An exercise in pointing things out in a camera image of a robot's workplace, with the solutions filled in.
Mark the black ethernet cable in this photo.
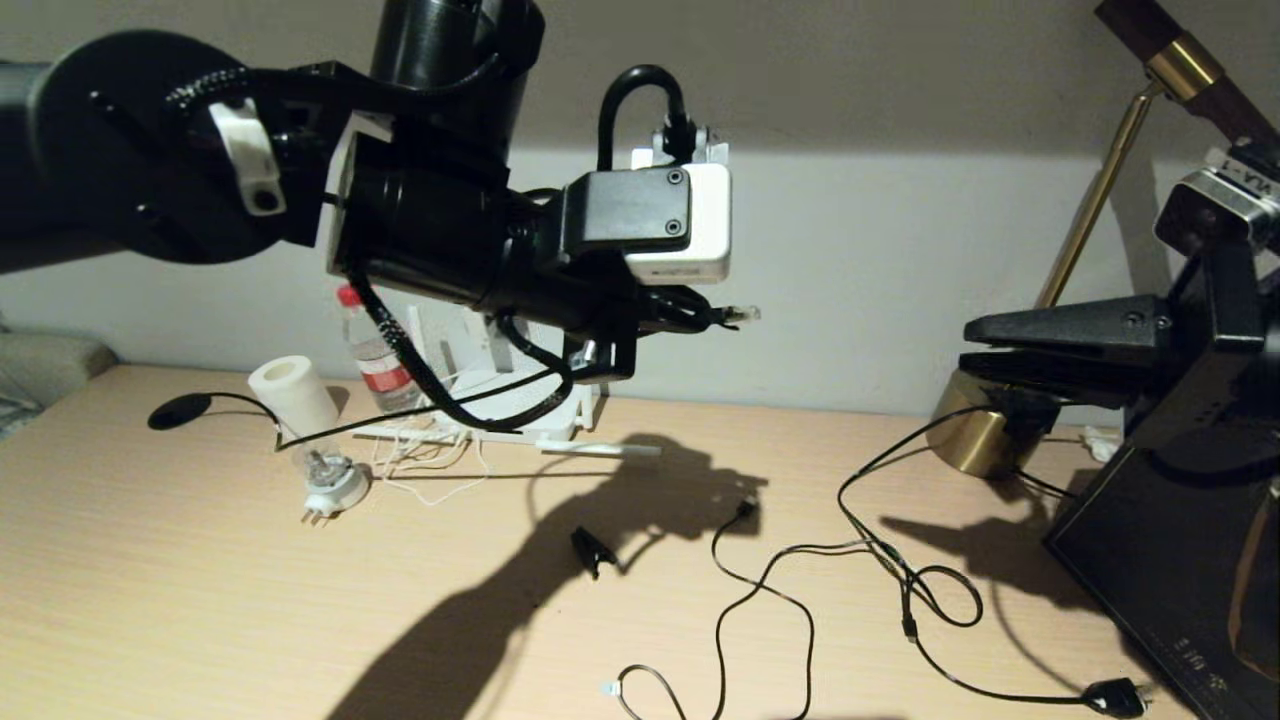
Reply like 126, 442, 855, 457
205, 303, 761, 453

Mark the thin white adapter cable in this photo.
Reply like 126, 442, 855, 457
370, 420, 491, 506

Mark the white router with four antennas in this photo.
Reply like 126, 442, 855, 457
345, 300, 663, 461

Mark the brass desk lamp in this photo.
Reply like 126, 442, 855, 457
925, 0, 1280, 479

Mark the clear water bottle red cap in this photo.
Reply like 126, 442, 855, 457
337, 285, 421, 413

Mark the white paper roll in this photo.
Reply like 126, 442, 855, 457
248, 355, 373, 526

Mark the small black clip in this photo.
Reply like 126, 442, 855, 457
570, 526, 618, 580

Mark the black round desk grommet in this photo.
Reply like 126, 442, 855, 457
147, 393, 213, 432

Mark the black plastic connector block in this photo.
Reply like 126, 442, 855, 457
985, 400, 1056, 451

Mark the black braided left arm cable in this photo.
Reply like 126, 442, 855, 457
350, 270, 576, 433

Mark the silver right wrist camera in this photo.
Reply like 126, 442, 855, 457
1155, 140, 1280, 256

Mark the dark gift bag brown handle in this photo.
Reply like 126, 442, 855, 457
1045, 440, 1280, 720

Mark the black USB cable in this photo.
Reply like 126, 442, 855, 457
710, 497, 916, 720

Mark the black lamp power cord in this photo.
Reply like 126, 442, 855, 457
836, 405, 1151, 717

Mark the black cable with white tip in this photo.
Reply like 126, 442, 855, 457
600, 662, 691, 720

